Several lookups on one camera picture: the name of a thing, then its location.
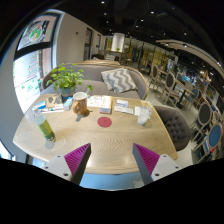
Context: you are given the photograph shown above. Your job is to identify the green potted plant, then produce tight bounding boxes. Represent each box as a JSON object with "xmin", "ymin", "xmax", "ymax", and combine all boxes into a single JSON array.
[{"xmin": 45, "ymin": 63, "xmax": 86, "ymax": 98}]

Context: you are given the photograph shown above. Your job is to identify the flat round red coaster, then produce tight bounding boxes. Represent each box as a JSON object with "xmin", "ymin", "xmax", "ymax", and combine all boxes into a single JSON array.
[{"xmin": 96, "ymin": 116, "xmax": 113, "ymax": 129}]

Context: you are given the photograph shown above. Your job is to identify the leaflet with food pictures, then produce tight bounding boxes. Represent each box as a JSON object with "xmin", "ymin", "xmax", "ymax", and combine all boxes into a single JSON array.
[{"xmin": 87, "ymin": 94, "xmax": 104, "ymax": 108}]

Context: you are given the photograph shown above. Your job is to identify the grey tufted armchair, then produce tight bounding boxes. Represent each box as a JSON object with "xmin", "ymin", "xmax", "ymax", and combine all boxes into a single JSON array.
[{"xmin": 153, "ymin": 105, "xmax": 193, "ymax": 153}]

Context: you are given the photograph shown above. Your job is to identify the clear plastic cup with straw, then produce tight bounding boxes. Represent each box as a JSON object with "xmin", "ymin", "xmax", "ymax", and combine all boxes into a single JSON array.
[{"xmin": 137, "ymin": 99, "xmax": 154, "ymax": 127}]

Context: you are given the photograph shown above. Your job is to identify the white paper napkin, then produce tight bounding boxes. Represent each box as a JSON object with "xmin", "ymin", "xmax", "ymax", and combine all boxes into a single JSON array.
[{"xmin": 133, "ymin": 105, "xmax": 142, "ymax": 117}]

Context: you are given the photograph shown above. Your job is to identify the white box with orange print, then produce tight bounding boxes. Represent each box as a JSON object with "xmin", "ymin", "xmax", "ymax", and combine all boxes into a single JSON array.
[{"xmin": 99, "ymin": 95, "xmax": 113, "ymax": 115}]

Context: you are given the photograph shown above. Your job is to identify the brown card with grey shapes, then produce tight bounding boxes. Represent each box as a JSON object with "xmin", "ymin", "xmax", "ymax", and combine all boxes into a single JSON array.
[{"xmin": 44, "ymin": 94, "xmax": 64, "ymax": 108}]

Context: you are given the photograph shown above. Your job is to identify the window with festive stickers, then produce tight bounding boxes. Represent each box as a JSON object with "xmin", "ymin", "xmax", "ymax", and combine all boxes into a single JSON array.
[{"xmin": 12, "ymin": 13, "xmax": 63, "ymax": 113}]

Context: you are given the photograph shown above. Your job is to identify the white packet with blue stripe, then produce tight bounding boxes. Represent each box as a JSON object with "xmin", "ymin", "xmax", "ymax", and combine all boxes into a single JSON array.
[{"xmin": 115, "ymin": 98, "xmax": 130, "ymax": 108}]

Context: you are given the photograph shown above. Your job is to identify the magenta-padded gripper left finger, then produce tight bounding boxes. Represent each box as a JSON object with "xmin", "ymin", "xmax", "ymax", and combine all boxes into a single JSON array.
[{"xmin": 42, "ymin": 142, "xmax": 92, "ymax": 186}]

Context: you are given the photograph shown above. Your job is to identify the clear vase with leaf sprig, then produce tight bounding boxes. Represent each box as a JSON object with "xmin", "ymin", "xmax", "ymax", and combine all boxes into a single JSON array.
[{"xmin": 84, "ymin": 84, "xmax": 95, "ymax": 96}]

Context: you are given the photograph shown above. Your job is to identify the long white paper strip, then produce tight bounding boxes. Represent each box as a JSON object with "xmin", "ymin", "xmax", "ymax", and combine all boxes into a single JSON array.
[{"xmin": 46, "ymin": 105, "xmax": 65, "ymax": 114}]

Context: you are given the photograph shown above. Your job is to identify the clear green-label drink bottle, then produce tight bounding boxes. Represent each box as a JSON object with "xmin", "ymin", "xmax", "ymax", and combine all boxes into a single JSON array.
[{"xmin": 32, "ymin": 105, "xmax": 57, "ymax": 144}]

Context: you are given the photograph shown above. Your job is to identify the small light blue box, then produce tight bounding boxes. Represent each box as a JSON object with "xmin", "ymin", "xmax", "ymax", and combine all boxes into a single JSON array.
[{"xmin": 63, "ymin": 96, "xmax": 74, "ymax": 112}]

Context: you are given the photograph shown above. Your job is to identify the grey curved sofa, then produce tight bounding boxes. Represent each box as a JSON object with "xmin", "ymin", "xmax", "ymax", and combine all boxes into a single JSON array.
[{"xmin": 40, "ymin": 62, "xmax": 150, "ymax": 100}]

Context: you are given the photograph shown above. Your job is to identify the small yellow card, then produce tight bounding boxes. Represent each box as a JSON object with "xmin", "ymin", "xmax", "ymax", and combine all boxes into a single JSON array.
[{"xmin": 140, "ymin": 99, "xmax": 153, "ymax": 108}]

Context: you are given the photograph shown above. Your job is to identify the ceiling spot lights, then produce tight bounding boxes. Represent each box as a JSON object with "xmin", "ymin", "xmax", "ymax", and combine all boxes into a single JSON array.
[{"xmin": 99, "ymin": 0, "xmax": 223, "ymax": 66}]

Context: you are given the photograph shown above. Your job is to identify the brown ceramic mug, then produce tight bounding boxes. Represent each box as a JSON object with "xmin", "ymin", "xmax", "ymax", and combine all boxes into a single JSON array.
[{"xmin": 72, "ymin": 91, "xmax": 89, "ymax": 116}]

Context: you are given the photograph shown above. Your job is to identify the group of upholstered dining chairs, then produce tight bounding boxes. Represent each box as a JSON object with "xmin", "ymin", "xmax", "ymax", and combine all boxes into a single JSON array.
[{"xmin": 148, "ymin": 63, "xmax": 224, "ymax": 164}]

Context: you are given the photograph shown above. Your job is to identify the backlit wooden shelf unit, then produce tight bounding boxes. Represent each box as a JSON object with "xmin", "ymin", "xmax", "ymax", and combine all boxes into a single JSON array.
[{"xmin": 123, "ymin": 38, "xmax": 176, "ymax": 76}]

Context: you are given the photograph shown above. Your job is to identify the white round column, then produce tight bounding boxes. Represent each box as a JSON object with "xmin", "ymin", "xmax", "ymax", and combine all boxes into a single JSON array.
[{"xmin": 110, "ymin": 32, "xmax": 126, "ymax": 53}]

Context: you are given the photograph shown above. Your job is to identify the grey white chevron cushion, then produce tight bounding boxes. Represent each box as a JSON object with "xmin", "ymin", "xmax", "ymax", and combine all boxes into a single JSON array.
[{"xmin": 100, "ymin": 67, "xmax": 139, "ymax": 94}]

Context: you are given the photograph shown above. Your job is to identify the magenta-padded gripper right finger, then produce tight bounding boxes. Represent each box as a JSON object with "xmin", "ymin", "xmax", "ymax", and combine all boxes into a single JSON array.
[{"xmin": 132, "ymin": 143, "xmax": 183, "ymax": 186}]

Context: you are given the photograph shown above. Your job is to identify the white printed leaflet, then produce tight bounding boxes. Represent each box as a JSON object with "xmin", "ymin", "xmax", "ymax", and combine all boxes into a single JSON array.
[{"xmin": 113, "ymin": 105, "xmax": 134, "ymax": 115}]

